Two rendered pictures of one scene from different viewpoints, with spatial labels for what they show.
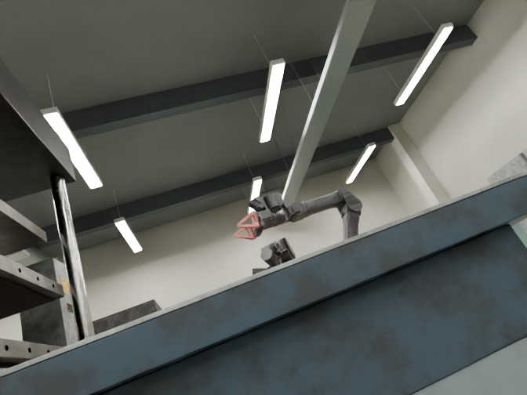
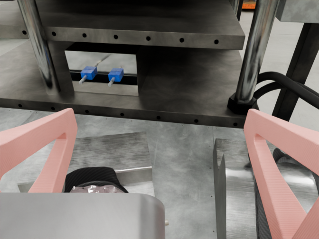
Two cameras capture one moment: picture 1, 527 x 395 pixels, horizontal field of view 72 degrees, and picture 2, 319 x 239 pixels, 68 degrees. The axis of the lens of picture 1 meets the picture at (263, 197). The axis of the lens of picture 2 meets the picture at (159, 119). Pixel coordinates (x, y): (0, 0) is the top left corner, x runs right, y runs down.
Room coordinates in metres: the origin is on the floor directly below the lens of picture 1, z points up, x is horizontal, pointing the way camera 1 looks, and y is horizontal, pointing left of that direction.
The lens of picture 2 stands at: (1.35, 0.05, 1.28)
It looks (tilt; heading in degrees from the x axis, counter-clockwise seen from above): 37 degrees down; 111
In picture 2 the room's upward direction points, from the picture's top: straight up
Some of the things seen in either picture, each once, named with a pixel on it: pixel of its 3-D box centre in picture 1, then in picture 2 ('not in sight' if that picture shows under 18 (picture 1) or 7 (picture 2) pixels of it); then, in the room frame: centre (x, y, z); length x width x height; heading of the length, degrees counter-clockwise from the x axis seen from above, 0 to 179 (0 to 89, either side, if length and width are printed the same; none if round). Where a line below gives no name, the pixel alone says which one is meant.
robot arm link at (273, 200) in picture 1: (281, 206); not in sight; (1.39, -0.05, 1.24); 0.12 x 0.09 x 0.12; 111
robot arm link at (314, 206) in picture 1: (323, 210); not in sight; (1.45, -0.21, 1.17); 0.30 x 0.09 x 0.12; 111
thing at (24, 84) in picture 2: not in sight; (117, 66); (0.72, 1.05, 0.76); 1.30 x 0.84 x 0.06; 13
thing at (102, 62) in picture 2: not in sight; (120, 50); (0.79, 0.99, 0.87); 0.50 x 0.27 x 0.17; 103
